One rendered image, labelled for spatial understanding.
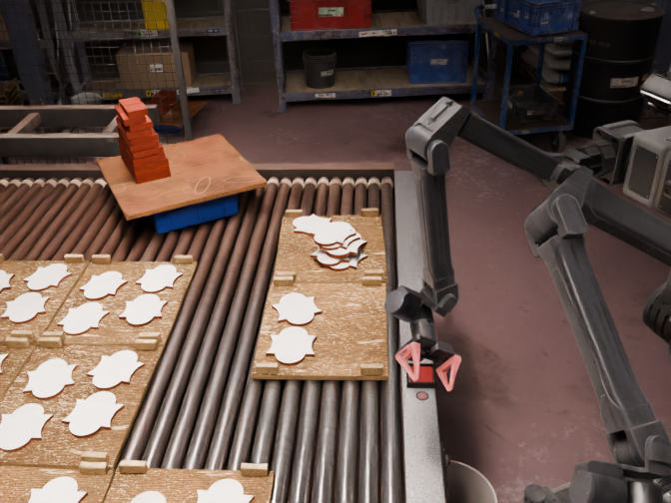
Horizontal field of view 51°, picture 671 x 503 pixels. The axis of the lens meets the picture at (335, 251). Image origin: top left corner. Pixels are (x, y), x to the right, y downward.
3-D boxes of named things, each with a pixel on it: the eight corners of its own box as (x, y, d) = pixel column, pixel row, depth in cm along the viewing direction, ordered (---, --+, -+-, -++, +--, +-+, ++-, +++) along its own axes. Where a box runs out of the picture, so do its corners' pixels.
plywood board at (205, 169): (221, 138, 288) (221, 134, 287) (267, 186, 250) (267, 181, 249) (97, 164, 270) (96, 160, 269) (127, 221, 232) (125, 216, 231)
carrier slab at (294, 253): (380, 218, 249) (380, 214, 248) (387, 283, 214) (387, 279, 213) (283, 220, 250) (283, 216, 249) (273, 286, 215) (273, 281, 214)
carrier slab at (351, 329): (385, 287, 213) (385, 282, 212) (387, 380, 178) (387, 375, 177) (271, 286, 215) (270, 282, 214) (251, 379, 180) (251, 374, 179)
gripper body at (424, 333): (400, 354, 157) (396, 327, 162) (435, 365, 162) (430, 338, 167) (418, 340, 153) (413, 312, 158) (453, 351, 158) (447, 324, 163)
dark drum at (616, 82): (621, 110, 572) (643, -3, 525) (653, 139, 522) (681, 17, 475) (549, 114, 571) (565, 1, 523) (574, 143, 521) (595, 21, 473)
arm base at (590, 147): (616, 186, 164) (626, 138, 157) (588, 193, 161) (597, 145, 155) (591, 171, 170) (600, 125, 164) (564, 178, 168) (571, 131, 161)
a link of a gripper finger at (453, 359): (423, 392, 154) (416, 355, 160) (447, 399, 157) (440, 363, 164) (443, 377, 150) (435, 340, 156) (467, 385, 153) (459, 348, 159)
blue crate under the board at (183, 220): (214, 181, 278) (211, 158, 272) (241, 214, 254) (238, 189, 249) (135, 199, 266) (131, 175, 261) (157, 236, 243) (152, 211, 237)
